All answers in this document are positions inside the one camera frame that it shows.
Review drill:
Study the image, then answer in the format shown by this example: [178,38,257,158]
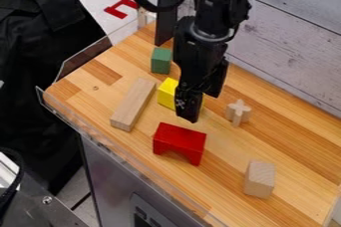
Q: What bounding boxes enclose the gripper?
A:
[171,16,233,124]

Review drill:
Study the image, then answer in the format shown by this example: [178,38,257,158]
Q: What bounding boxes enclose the yellow block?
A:
[156,77,180,112]

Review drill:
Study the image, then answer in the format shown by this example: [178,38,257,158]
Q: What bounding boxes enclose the wooden cross block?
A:
[223,99,253,128]

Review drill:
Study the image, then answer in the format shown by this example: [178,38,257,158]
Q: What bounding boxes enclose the red arch block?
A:
[152,121,208,167]

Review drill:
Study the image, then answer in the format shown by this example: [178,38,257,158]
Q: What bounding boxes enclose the green block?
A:
[149,47,173,75]

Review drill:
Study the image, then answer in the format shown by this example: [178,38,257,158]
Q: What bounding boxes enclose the long wooden block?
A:
[109,77,159,133]

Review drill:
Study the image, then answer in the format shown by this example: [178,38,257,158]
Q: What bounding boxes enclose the wooden cube block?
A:
[242,159,277,200]

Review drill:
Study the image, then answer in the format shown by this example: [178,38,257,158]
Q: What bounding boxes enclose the black cloth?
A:
[0,0,114,196]

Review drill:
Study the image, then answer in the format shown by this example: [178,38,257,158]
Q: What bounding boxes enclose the black upright post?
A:
[153,0,180,47]

